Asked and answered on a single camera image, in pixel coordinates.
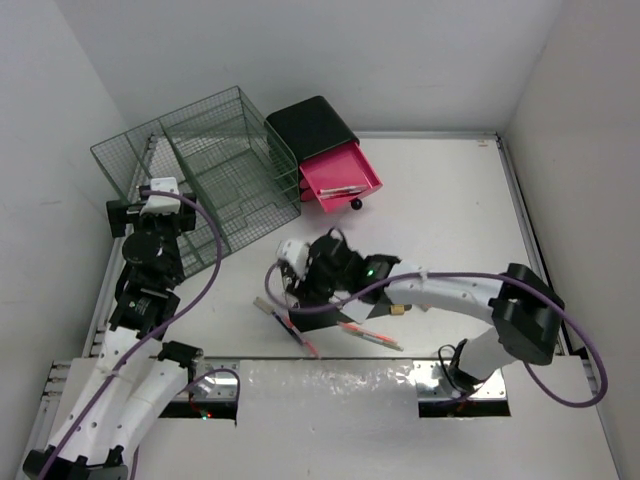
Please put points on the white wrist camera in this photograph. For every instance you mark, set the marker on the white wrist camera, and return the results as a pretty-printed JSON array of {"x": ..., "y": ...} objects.
[
  {"x": 157, "y": 204},
  {"x": 295, "y": 254}
]

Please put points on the green wire mesh organizer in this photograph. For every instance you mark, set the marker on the green wire mesh organizer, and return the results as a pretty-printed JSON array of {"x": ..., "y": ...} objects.
[{"x": 222, "y": 149}]

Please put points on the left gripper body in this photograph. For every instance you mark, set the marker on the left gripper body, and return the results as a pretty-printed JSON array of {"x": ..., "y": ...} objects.
[{"x": 170, "y": 226}]

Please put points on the orange pen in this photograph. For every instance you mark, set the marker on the orange pen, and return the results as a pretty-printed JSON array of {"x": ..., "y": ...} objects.
[{"x": 349, "y": 328}]

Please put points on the pink top drawer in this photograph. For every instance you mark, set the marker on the pink top drawer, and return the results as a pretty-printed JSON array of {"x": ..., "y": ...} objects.
[{"x": 344, "y": 166}]

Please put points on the black clipboard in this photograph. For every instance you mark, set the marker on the black clipboard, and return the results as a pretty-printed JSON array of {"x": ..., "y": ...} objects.
[{"x": 333, "y": 312}]

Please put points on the pink white pen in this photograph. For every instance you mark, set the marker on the pink white pen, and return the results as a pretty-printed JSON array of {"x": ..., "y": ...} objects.
[{"x": 348, "y": 187}]

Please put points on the beige eraser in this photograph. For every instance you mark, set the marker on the beige eraser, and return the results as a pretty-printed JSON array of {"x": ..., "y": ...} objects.
[{"x": 264, "y": 306}]

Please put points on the black drawer cabinet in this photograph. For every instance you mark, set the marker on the black drawer cabinet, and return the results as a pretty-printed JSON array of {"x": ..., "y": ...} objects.
[{"x": 307, "y": 129}]

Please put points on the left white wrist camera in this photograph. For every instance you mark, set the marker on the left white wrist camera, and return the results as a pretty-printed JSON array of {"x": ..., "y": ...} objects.
[{"x": 157, "y": 204}]

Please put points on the small brown cube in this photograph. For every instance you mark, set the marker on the small brown cube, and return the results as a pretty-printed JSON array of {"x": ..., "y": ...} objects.
[{"x": 399, "y": 309}]

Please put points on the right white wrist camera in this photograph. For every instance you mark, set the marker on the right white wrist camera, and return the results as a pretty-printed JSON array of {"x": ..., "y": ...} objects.
[{"x": 295, "y": 254}]

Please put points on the pink bottom drawer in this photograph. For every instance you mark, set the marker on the pink bottom drawer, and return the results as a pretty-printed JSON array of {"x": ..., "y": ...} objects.
[{"x": 307, "y": 196}]

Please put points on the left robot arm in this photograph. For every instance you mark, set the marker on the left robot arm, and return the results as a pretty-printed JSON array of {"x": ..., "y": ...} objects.
[{"x": 137, "y": 373}]

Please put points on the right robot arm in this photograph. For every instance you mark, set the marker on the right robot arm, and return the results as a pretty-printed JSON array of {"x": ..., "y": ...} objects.
[{"x": 522, "y": 312}]

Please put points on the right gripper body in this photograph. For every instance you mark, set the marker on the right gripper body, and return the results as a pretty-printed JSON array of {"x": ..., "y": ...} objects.
[{"x": 315, "y": 280}]

